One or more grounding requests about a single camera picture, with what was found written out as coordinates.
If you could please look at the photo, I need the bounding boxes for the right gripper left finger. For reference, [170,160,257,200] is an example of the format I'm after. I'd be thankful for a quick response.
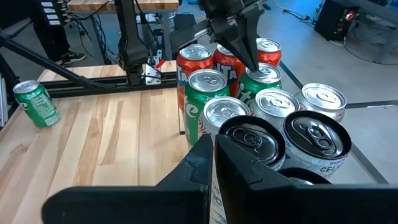
[41,133,214,224]

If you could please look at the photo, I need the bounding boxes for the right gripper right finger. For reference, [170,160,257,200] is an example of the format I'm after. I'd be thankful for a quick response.
[213,134,398,224]

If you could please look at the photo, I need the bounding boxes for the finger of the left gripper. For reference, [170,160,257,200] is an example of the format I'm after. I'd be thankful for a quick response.
[242,6,265,65]
[211,15,257,72]

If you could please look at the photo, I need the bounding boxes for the black computer tower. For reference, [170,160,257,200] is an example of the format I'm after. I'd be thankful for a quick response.
[313,0,358,41]

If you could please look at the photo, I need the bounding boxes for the black box white labels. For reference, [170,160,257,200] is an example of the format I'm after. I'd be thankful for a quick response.
[37,0,68,27]

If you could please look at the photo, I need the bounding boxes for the person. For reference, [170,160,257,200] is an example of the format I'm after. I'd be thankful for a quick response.
[32,17,86,66]

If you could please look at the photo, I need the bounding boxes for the silver metal frame bracket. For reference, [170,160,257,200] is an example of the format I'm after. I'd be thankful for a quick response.
[142,62,162,85]

